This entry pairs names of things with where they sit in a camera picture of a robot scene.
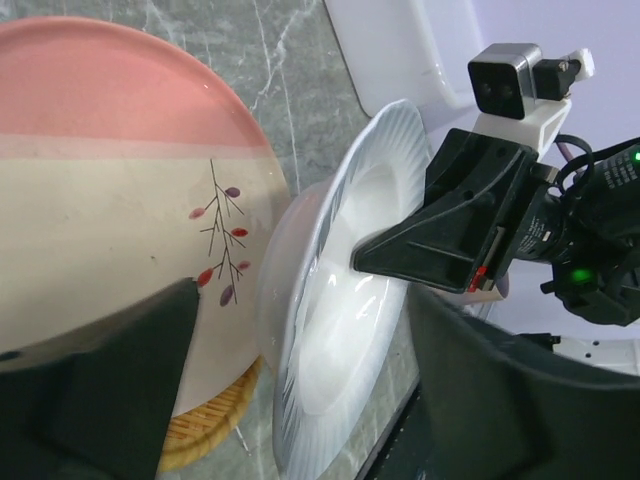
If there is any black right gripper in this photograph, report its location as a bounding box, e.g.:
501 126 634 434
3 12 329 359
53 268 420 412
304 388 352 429
352 129 567 293

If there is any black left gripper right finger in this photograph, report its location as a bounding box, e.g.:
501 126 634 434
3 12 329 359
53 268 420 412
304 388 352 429
367 285 639 479

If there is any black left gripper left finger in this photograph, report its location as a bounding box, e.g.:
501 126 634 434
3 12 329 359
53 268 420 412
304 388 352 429
1 278 200 479

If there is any orange woven pattern plate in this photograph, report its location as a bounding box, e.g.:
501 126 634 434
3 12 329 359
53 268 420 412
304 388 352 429
158 357 262 473

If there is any white ribbed deep plate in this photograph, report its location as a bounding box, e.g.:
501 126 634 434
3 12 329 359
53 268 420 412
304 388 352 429
259 100 430 479

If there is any pink cream floral plate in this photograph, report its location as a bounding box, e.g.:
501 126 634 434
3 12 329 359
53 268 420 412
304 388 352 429
1 17 290 414

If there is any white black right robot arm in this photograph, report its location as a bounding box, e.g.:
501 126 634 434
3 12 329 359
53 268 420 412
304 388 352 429
352 129 639 326

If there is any white plastic bin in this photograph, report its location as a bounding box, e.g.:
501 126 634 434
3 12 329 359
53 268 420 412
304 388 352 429
325 0 483 116

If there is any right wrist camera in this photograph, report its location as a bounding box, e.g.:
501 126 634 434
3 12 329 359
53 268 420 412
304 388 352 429
467 43 542 120

